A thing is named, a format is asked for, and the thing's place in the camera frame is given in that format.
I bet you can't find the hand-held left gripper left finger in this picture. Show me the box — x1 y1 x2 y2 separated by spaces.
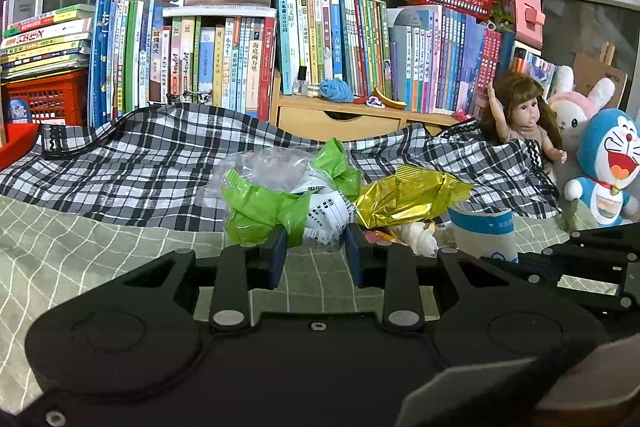
75 226 289 333

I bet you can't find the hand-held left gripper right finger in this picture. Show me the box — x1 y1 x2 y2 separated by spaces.
344 223 567 333

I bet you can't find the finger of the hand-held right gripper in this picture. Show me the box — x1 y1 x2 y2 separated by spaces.
544 221 640 266
514 253 634 313

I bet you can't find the green white snack bag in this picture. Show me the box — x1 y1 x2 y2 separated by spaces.
222 138 362 253

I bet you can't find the blue white paper cup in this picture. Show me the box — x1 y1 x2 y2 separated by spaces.
446 206 520 264

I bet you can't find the pink red wrapper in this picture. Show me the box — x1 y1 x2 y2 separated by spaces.
364 229 401 244

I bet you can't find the white tissue ball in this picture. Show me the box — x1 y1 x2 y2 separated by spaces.
400 221 441 256

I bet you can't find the yellow-green snack bag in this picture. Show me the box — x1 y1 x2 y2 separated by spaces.
356 164 475 230

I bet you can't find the clear plastic bag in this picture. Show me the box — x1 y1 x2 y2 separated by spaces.
197 150 321 210

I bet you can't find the blue cat plush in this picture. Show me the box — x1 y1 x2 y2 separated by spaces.
564 108 640 228

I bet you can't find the pink white rabbit plush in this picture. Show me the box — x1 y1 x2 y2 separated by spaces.
547 66 616 162

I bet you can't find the wooden drawer organizer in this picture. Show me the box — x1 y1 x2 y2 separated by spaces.
270 72 466 142

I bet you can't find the brown-haired doll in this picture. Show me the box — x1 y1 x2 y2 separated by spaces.
481 72 568 180

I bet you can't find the yellow banana toy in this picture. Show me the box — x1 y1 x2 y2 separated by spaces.
371 86 408 110

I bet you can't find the black white plaid blanket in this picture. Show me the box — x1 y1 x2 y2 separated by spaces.
0 102 563 235

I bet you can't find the blue yarn ball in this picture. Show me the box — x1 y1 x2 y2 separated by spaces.
319 78 353 104

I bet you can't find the brown cardboard box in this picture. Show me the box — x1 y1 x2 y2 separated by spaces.
572 42 628 108

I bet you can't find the green checked bed sheet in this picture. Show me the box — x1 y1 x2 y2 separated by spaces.
0 194 601 413

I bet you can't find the row of blue pink books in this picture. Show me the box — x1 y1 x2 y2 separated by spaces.
272 0 516 115

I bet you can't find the row of green blue books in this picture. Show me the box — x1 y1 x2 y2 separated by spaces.
89 0 278 122

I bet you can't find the red plastic crate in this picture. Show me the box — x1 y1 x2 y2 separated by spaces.
2 69 90 128

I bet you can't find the red tray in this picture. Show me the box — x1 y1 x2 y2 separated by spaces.
0 122 41 170

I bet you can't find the blue picture card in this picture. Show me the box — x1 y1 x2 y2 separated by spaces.
6 97 33 125

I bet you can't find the stack of flat books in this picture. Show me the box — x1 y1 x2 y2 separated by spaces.
0 4 96 80

